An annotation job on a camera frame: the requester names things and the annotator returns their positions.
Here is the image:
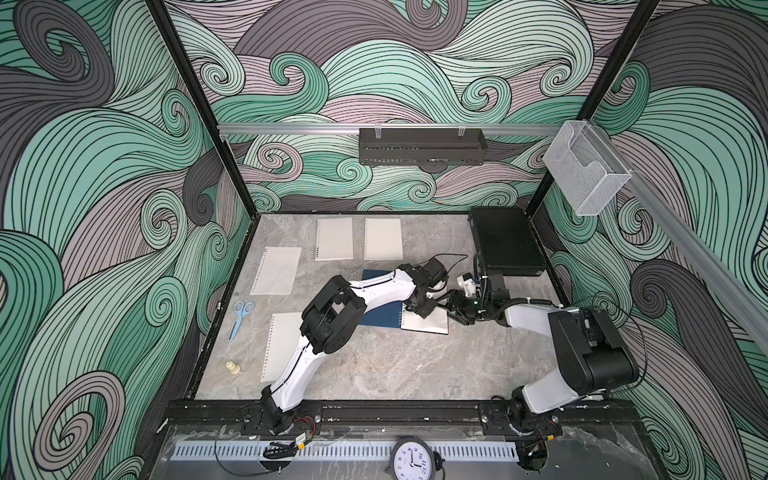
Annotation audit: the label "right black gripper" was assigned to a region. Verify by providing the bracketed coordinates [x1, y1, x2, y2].
[434, 289, 489, 323]

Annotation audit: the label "blue cover notebook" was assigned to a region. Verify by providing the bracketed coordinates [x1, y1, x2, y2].
[352, 270, 449, 335]

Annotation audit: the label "torn lined notebook page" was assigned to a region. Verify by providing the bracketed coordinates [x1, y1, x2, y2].
[250, 247, 302, 296]

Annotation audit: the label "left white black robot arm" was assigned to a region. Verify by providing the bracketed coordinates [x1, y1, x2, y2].
[260, 259, 448, 434]

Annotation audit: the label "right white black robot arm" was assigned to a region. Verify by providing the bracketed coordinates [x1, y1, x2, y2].
[436, 289, 640, 435]

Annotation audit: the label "black hard case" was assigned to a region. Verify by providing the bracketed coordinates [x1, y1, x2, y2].
[469, 206, 546, 276]

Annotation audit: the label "round analog clock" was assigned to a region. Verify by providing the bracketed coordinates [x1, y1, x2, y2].
[386, 436, 437, 480]

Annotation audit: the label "small yellow-green object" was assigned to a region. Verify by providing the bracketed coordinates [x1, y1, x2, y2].
[225, 361, 241, 375]

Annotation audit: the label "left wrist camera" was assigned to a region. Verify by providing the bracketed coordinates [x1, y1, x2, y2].
[416, 257, 448, 289]

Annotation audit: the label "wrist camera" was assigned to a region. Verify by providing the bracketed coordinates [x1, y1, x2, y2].
[457, 253, 508, 300]
[416, 257, 448, 289]

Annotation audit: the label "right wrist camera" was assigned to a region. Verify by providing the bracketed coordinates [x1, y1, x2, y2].
[457, 253, 508, 300]

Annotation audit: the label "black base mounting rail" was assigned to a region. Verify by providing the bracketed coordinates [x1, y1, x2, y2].
[164, 398, 639, 438]

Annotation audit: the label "black wall-mounted tray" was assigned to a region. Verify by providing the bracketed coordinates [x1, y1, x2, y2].
[358, 127, 488, 170]

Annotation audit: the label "blue handled scissors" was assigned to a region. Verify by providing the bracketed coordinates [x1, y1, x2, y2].
[228, 300, 255, 342]

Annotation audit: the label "clear acrylic wall holder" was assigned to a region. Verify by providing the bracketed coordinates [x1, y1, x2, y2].
[543, 120, 632, 217]

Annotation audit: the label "aluminium wall rail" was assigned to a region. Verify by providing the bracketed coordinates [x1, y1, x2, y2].
[218, 122, 563, 137]

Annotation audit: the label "white slotted cable duct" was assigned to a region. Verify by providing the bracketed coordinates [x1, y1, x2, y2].
[170, 440, 519, 462]

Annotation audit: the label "right side aluminium rail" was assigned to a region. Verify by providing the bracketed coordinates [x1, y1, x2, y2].
[587, 121, 767, 349]

